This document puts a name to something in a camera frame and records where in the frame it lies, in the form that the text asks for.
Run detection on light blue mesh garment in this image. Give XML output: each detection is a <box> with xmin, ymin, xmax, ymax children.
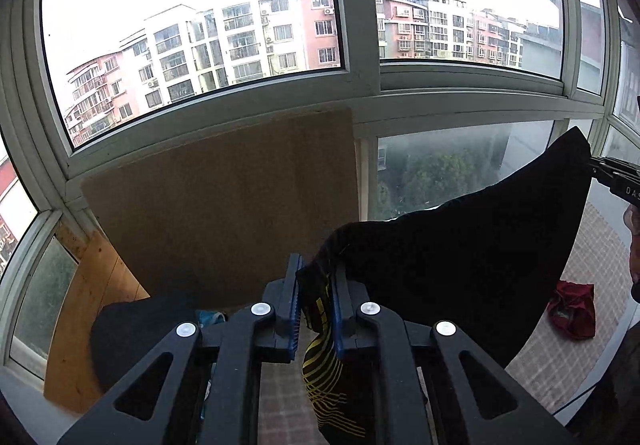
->
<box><xmin>195</xmin><ymin>309</ymin><xmax>227</xmax><ymax>329</ymax></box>

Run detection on dark red garment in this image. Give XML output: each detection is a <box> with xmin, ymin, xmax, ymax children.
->
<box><xmin>547</xmin><ymin>280</ymin><xmax>597</xmax><ymax>342</ymax></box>

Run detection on white window frame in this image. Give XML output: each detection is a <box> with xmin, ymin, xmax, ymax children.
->
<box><xmin>0</xmin><ymin>0</ymin><xmax>640</xmax><ymax>381</ymax></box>

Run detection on black folded garment on pile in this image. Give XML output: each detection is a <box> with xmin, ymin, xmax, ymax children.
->
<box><xmin>89</xmin><ymin>293</ymin><xmax>196</xmax><ymax>392</ymax></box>

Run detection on black shorts with yellow stripes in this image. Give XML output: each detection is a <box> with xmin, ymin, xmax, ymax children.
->
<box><xmin>296</xmin><ymin>128</ymin><xmax>591</xmax><ymax>444</ymax></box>

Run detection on light wooden plank board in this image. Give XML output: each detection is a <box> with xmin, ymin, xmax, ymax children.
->
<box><xmin>43</xmin><ymin>222</ymin><xmax>148</xmax><ymax>413</ymax></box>

